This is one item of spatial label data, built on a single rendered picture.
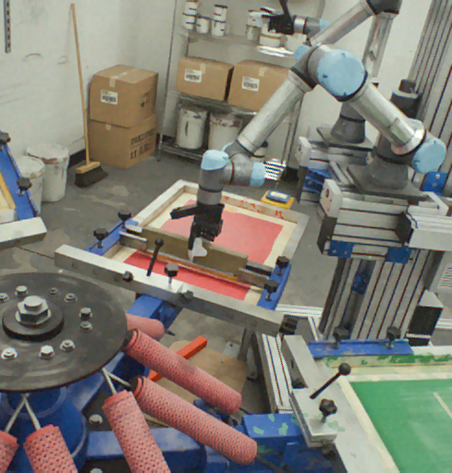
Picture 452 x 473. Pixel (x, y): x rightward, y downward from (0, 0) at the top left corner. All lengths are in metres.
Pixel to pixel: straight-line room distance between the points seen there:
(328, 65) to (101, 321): 0.96
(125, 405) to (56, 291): 0.24
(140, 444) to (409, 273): 1.73
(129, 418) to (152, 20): 5.01
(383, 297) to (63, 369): 1.79
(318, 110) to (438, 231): 3.45
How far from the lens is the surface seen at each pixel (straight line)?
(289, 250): 1.91
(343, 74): 1.55
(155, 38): 5.64
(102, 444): 1.11
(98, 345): 0.87
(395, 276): 2.37
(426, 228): 1.94
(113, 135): 4.98
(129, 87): 4.79
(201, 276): 1.72
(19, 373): 0.83
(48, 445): 0.82
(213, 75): 4.98
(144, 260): 1.77
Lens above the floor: 1.87
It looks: 27 degrees down
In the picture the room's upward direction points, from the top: 10 degrees clockwise
